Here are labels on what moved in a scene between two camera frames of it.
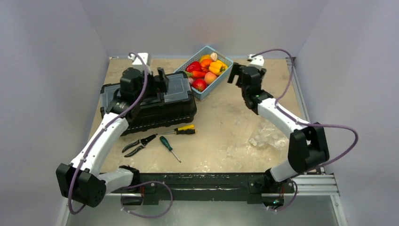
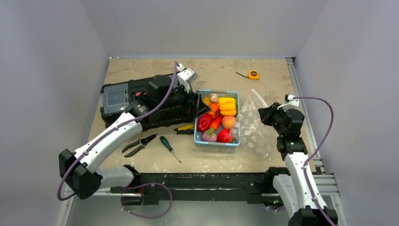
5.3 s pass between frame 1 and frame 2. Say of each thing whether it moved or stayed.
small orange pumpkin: moved
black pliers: stayed
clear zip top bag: moved
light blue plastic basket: moved
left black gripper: moved
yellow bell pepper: moved
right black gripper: moved
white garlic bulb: moved
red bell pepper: moved
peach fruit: moved
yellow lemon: moved
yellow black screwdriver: stayed
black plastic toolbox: stayed
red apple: moved
